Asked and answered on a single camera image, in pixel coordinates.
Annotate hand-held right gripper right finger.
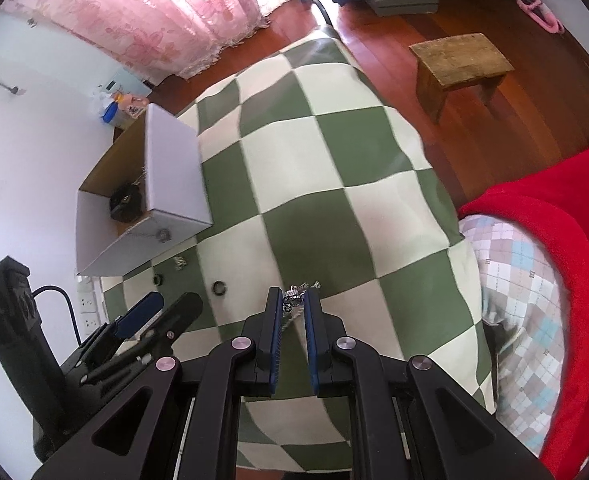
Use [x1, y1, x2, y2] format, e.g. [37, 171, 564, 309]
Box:
[303, 290, 558, 480]

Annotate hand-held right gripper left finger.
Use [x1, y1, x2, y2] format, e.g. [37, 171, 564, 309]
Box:
[32, 286, 282, 480]

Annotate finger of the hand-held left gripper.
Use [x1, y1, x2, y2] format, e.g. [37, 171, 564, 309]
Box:
[82, 291, 165, 357]
[87, 291, 204, 385]

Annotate black bracelet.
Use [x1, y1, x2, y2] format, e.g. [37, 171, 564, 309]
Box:
[109, 185, 148, 222]

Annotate white cardboard box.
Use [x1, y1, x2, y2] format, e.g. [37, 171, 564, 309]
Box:
[76, 103, 214, 278]

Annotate white power strip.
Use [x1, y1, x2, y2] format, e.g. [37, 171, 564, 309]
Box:
[77, 277, 108, 331]

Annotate green white checkered cloth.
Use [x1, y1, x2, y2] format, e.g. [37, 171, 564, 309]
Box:
[99, 27, 498, 473]

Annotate yellow jar with blue lid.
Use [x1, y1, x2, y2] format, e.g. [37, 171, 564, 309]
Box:
[102, 100, 132, 128]

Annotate pink detergent bottle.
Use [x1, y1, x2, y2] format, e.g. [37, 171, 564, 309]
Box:
[124, 94, 150, 121]

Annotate pastel plaid sheet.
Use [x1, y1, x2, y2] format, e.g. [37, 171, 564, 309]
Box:
[459, 214, 575, 456]

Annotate white plastic bag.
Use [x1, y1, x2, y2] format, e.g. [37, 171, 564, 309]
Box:
[90, 87, 118, 116]

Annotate red fleece blanket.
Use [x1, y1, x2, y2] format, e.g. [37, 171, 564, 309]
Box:
[457, 135, 589, 480]

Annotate pink floral curtain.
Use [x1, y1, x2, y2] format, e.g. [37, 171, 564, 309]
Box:
[0, 0, 305, 81]

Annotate wooden stool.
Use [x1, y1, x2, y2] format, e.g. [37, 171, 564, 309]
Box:
[409, 32, 515, 123]

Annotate grey shoe box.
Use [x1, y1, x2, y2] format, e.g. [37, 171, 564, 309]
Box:
[369, 0, 440, 16]

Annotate pink clothes hangers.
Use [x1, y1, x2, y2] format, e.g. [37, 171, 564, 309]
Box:
[516, 0, 565, 36]

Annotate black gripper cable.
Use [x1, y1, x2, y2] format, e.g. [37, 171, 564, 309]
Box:
[30, 285, 82, 347]

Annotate dark wall cable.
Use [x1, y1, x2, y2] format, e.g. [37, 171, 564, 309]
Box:
[0, 65, 28, 96]

